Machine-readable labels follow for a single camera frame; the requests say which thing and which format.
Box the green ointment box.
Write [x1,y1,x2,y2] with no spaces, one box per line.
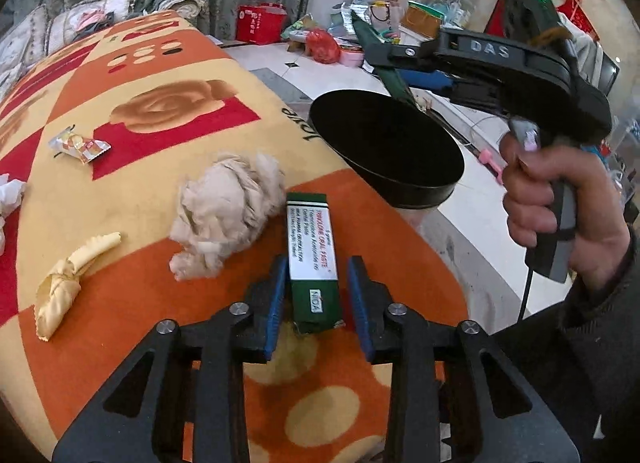
[285,192,347,335]

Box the floral bolster pillow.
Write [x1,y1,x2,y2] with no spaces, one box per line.
[46,0,136,51]

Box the red plastic bag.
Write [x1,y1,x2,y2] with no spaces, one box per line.
[306,28,342,64]

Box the red gift bag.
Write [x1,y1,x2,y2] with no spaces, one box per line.
[236,3,288,45]

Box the pile of clothes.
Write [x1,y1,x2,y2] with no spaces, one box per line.
[75,10,113,31]

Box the crumpled white paper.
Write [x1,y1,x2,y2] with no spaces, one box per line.
[0,174,27,216]

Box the black round bin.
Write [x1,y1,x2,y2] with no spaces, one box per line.
[308,90,466,210]

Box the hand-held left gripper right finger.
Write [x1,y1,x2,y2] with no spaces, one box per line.
[346,255,578,463]

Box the yellow folded cloth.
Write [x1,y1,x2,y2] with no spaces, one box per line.
[34,231,122,341]

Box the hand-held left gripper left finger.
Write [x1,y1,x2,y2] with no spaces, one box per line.
[51,255,292,463]

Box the person's right forearm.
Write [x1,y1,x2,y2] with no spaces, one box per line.
[495,233,640,463]

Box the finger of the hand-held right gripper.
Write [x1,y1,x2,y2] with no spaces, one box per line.
[350,10,443,111]
[399,68,456,100]

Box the white orange candy wrapper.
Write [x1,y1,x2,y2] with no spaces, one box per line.
[48,126,112,164]

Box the gold tin box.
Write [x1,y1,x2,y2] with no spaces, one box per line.
[402,0,446,39]

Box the black cable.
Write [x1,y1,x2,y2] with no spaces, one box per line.
[517,268,534,324]

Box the person's right hand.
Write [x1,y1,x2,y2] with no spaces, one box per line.
[501,130,632,294]

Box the silver foil bag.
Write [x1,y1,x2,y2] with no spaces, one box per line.
[332,2,376,39]

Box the pink plastic toy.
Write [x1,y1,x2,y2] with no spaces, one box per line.
[477,150,506,184]

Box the crumpled beige paper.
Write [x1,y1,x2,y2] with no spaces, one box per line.
[169,152,287,280]

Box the folded patterned bedspread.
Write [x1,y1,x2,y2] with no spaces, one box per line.
[155,0,207,21]

